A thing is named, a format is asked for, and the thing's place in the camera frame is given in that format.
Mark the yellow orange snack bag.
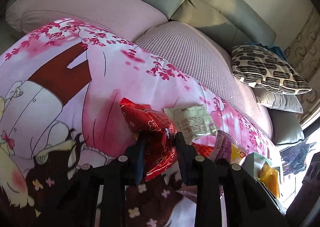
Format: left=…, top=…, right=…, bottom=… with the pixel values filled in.
left=259, top=162, right=280, bottom=199

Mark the red snack bag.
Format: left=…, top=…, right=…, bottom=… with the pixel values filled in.
left=120, top=98, right=177, bottom=181

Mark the mint green tray box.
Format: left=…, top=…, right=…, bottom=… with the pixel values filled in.
left=242, top=152, right=284, bottom=184

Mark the pink snack bag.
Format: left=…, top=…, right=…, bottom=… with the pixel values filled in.
left=210, top=130, right=248, bottom=165

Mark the black folding rack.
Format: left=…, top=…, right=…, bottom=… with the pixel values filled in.
left=280, top=142, right=316, bottom=176

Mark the red flat snack packet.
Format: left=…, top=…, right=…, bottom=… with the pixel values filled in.
left=191, top=142, right=214, bottom=157

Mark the pale green flat packet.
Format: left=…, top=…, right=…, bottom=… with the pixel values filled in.
left=163, top=105, right=218, bottom=144

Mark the grey pillow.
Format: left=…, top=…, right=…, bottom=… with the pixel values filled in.
left=253, top=88, right=303, bottom=114

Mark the black cream patterned pillow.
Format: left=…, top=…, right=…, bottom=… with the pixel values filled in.
left=230, top=45, right=311, bottom=95

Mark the pink sofa seat cover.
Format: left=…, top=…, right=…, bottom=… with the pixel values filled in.
left=5, top=0, right=273, bottom=137

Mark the blue cloth behind pillows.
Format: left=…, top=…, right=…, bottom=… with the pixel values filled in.
left=244, top=44, right=287, bottom=62

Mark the patterned beige curtain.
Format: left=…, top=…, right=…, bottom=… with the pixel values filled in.
left=285, top=9, right=319, bottom=124

